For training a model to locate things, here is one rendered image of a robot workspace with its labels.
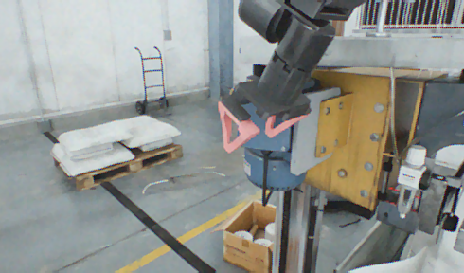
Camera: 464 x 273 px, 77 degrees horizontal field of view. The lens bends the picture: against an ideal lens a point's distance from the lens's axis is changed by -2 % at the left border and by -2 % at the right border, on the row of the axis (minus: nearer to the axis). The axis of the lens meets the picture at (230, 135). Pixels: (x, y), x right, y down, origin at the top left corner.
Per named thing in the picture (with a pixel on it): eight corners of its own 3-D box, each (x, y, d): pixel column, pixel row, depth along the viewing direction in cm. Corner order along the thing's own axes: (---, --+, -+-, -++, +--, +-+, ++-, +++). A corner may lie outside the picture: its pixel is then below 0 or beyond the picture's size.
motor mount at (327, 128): (300, 179, 57) (308, 98, 52) (274, 169, 62) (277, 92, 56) (361, 143, 76) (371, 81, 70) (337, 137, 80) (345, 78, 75)
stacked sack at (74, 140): (67, 156, 264) (64, 142, 260) (57, 144, 294) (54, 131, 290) (135, 139, 305) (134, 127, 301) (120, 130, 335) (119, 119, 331)
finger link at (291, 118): (235, 128, 48) (258, 81, 43) (263, 119, 53) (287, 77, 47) (262, 156, 46) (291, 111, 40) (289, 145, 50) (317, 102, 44)
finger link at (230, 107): (202, 137, 44) (223, 87, 38) (236, 128, 49) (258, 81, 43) (229, 171, 41) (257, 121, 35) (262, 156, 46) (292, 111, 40)
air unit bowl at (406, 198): (408, 218, 58) (415, 191, 56) (392, 211, 60) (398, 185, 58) (413, 211, 60) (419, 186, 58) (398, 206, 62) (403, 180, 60)
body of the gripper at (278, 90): (231, 94, 40) (252, 45, 36) (276, 84, 47) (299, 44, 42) (262, 125, 37) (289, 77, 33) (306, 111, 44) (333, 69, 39)
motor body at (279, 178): (280, 203, 62) (288, 85, 54) (230, 179, 72) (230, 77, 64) (318, 179, 72) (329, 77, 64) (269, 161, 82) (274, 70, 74)
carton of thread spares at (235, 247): (278, 287, 173) (280, 254, 165) (210, 253, 200) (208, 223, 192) (308, 238, 215) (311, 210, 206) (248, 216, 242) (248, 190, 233)
